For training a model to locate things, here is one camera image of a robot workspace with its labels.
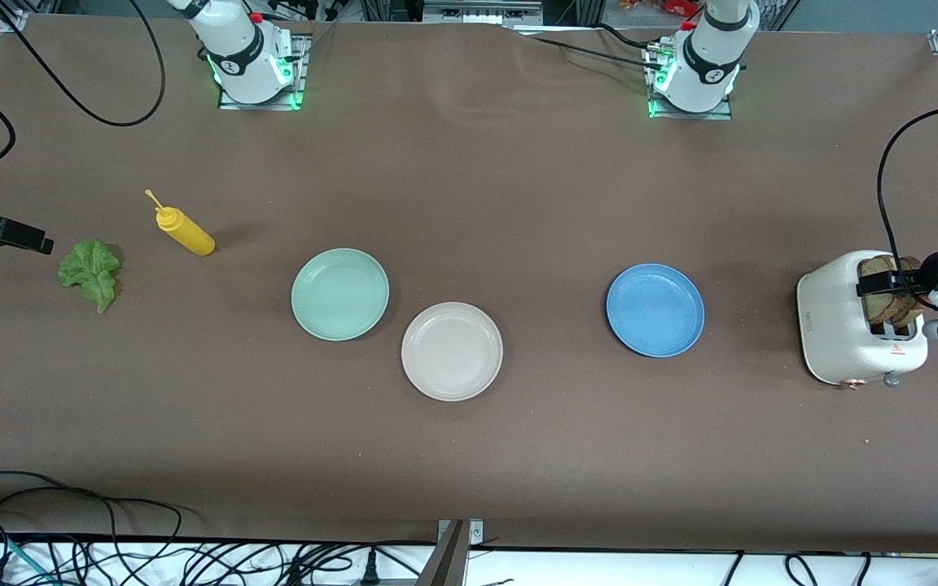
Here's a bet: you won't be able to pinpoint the light brown bread slice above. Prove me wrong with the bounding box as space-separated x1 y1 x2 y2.
858 256 918 326

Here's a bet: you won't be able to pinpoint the dark crust bread slice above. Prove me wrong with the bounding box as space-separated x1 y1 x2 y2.
892 257 930 328

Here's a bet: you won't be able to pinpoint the green lettuce leaf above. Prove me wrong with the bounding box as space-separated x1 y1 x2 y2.
57 238 122 314

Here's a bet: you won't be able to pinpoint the yellow mustard squeeze bottle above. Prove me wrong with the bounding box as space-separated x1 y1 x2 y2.
144 189 216 257

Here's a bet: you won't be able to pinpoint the blue plate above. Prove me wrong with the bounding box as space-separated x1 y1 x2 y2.
606 263 706 358

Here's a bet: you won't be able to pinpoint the mint green plate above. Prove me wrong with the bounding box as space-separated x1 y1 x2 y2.
291 247 390 342

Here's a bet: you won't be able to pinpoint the beige plate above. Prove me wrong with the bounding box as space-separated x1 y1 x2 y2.
401 302 504 402

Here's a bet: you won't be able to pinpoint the white toaster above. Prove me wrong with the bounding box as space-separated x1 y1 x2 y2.
796 250 928 390

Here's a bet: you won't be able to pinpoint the red orange package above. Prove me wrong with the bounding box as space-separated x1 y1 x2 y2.
620 0 702 17

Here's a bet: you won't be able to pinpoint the grey power strip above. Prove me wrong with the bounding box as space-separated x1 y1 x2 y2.
422 0 543 25

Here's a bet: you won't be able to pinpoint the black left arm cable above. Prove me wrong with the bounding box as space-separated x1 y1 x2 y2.
879 104 938 310

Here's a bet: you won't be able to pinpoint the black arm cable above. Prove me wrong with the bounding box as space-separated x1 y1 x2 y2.
879 104 938 310
0 0 167 127

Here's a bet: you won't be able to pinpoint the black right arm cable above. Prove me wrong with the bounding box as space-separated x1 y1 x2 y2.
0 0 167 127

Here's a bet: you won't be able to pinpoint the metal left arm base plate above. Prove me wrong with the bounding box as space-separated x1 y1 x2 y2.
644 41 734 121

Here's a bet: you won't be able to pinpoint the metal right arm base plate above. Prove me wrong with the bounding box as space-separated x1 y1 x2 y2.
217 34 309 112

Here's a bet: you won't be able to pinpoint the black table power cable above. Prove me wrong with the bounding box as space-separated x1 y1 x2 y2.
510 31 657 70
595 23 665 50

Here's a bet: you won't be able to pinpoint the tangled black cables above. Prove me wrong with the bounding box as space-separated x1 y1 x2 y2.
70 541 437 586

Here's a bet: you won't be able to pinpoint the metal table bracket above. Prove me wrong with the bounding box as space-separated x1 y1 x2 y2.
416 518 486 586

